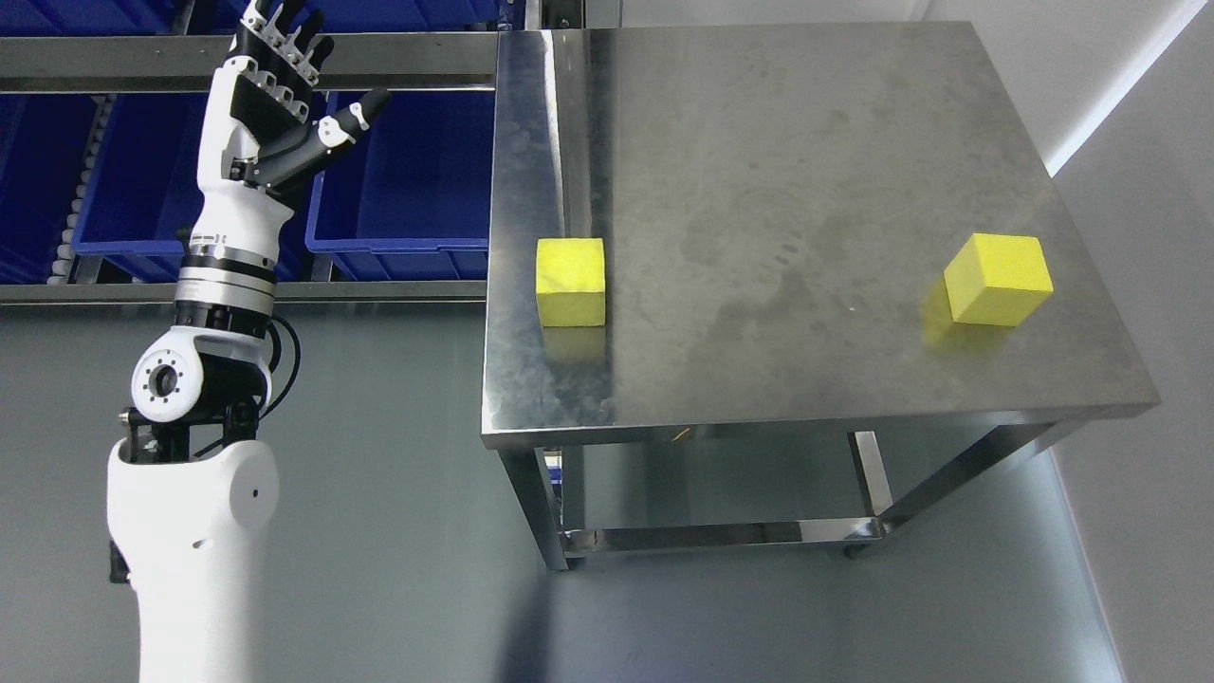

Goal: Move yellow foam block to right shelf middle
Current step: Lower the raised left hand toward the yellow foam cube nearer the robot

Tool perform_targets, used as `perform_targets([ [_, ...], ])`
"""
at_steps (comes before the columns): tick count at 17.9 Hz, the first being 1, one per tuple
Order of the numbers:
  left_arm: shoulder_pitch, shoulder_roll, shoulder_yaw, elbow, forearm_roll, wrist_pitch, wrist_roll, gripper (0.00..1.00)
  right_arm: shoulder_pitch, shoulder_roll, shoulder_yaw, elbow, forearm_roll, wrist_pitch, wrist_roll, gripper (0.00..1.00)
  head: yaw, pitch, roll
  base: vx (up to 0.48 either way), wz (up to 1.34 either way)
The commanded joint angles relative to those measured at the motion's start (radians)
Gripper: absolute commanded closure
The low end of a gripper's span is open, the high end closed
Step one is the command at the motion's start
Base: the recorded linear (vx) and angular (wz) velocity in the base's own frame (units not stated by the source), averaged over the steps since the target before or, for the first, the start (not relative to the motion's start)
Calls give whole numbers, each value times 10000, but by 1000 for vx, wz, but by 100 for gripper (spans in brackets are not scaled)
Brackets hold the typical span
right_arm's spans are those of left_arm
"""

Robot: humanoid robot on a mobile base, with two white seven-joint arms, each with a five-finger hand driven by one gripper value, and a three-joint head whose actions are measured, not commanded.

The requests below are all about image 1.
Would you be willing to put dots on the yellow foam block right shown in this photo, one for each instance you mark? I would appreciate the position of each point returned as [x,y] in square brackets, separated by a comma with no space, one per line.
[997,280]

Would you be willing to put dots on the steel roller shelf rack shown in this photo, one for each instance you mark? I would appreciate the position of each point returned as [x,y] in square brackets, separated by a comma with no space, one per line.
[240,274]

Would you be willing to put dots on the yellow foam block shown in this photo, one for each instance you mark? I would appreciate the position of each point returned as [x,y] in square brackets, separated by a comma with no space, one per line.
[997,280]
[570,282]

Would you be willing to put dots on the blue plastic bin centre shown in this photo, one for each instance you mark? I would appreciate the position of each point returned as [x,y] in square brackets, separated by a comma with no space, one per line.
[411,201]

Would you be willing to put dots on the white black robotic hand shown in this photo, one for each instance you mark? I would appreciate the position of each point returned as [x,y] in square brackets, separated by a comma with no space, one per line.
[262,142]

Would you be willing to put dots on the stainless steel table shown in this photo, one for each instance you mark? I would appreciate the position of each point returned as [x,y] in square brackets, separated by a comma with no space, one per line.
[778,205]

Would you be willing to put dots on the blue plastic bin far left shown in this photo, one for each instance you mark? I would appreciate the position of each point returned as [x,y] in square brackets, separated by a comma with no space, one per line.
[43,141]

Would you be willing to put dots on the blue plastic bin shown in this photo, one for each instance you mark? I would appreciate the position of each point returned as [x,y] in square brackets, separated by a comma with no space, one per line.
[103,18]
[43,141]
[411,201]
[142,190]

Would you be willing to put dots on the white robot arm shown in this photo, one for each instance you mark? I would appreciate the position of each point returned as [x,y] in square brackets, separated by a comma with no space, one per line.
[191,488]

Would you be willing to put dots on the yellow foam block left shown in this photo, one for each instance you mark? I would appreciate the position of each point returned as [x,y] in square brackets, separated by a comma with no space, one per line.
[570,282]

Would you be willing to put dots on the blue plastic bin upper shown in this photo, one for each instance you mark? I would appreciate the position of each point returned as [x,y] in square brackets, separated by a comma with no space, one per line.
[103,18]

